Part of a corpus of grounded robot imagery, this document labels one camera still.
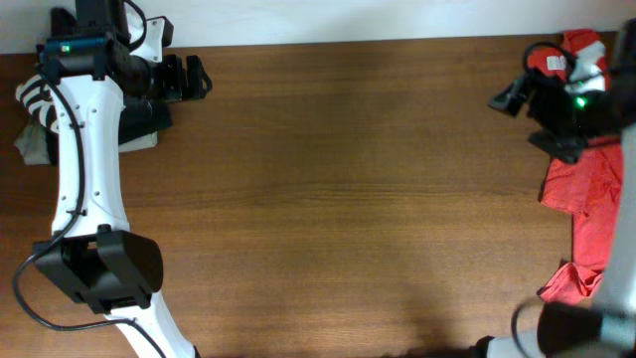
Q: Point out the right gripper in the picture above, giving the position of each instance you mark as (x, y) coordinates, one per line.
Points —
(561, 146)

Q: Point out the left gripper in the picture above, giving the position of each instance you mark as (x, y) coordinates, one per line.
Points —
(174, 87)

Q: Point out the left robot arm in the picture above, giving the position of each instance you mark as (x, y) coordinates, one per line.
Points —
(92, 256)

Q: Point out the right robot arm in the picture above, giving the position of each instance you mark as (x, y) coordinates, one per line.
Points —
(603, 325)

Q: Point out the red t-shirt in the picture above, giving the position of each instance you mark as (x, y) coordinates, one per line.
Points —
(588, 190)

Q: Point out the white printed t-shirt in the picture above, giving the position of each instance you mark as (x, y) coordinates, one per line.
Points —
(36, 97)

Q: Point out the grey folded garment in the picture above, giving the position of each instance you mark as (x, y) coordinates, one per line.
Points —
(33, 145)

